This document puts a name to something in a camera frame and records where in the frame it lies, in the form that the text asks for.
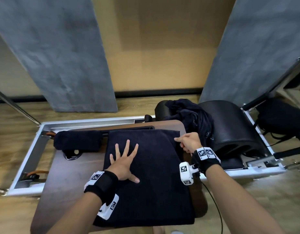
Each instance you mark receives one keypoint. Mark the person's right hand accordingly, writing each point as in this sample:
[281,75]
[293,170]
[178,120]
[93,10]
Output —
[192,142]

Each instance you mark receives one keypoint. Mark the person's left hand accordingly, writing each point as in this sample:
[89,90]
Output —
[122,168]

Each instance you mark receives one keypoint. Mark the person's left thumb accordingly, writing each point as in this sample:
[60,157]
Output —
[134,179]

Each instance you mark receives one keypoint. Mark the person's left middle finger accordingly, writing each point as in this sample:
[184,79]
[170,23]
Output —
[126,148]

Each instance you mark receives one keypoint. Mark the person's left little finger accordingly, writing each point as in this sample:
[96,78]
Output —
[112,159]

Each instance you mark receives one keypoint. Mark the large black towel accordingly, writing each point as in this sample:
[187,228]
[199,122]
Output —
[154,187]

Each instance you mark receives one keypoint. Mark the person's left forearm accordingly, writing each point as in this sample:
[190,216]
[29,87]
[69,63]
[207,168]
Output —
[74,214]

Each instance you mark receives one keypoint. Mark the person's right forearm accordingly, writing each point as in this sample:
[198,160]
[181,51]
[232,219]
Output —
[235,204]

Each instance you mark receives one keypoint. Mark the black left wristband with markers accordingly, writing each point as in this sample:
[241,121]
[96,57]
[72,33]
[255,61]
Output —
[103,185]

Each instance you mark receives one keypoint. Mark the black wristband with markers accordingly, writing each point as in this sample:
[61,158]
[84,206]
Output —
[103,185]
[206,162]

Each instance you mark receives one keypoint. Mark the black knob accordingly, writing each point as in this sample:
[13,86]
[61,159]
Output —
[148,118]

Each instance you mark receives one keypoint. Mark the small black folded towel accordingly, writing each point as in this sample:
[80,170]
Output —
[77,141]

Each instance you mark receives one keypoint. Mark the black padded headrest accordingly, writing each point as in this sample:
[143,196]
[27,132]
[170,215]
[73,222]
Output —
[161,110]

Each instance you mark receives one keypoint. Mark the crumpled dark cloth pile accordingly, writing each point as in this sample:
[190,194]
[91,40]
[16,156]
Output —
[192,116]

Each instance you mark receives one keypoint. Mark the black right wristband with markers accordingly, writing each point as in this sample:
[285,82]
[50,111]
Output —
[206,162]

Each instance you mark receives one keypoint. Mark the black padded barrel cushion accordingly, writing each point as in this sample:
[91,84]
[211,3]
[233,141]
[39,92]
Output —
[227,126]

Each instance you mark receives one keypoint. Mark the silver metal pole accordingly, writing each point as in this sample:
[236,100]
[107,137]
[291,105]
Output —
[16,106]

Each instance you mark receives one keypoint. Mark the black bag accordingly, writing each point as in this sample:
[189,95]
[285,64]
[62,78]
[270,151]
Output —
[281,116]

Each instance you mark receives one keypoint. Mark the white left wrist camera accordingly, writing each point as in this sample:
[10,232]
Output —
[108,209]

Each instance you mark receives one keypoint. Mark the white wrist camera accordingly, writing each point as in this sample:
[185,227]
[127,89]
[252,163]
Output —
[186,173]
[108,209]

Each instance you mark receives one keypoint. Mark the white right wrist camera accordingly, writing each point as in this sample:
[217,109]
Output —
[186,173]

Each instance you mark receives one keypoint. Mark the white metal machine frame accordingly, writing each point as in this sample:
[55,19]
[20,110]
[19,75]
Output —
[30,153]

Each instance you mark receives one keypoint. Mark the grey metal frame bar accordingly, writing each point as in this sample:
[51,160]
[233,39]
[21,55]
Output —
[279,85]

